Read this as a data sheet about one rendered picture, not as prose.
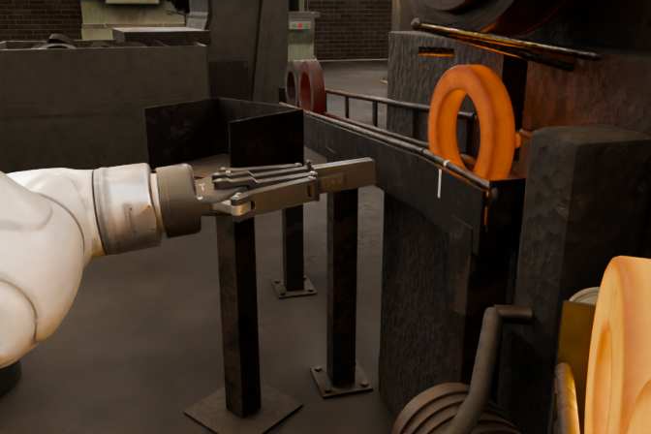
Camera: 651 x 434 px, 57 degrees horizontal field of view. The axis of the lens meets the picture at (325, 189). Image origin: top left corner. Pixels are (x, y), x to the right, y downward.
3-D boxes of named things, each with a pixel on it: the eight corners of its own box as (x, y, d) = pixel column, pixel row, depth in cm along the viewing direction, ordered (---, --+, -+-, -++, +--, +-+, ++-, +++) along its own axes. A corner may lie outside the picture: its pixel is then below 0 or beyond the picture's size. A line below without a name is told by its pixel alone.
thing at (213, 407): (232, 367, 161) (218, 97, 140) (306, 407, 145) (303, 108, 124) (169, 404, 146) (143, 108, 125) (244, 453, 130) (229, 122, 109)
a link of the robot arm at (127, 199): (108, 269, 59) (170, 259, 61) (89, 181, 57) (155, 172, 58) (113, 237, 68) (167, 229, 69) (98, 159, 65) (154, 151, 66)
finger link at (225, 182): (212, 178, 64) (213, 182, 63) (315, 164, 66) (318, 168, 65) (217, 213, 65) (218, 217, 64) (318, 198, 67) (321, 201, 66)
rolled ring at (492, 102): (498, 72, 72) (522, 72, 73) (430, 60, 89) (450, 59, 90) (486, 219, 77) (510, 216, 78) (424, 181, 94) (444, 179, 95)
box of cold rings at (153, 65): (195, 154, 395) (186, 30, 373) (216, 189, 320) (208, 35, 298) (20, 168, 362) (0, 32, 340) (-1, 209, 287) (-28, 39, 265)
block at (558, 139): (585, 318, 73) (612, 120, 66) (635, 353, 65) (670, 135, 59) (507, 330, 70) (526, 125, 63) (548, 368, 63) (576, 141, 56)
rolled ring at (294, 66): (296, 60, 175) (307, 59, 176) (283, 60, 193) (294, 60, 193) (298, 124, 179) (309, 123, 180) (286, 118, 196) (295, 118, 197)
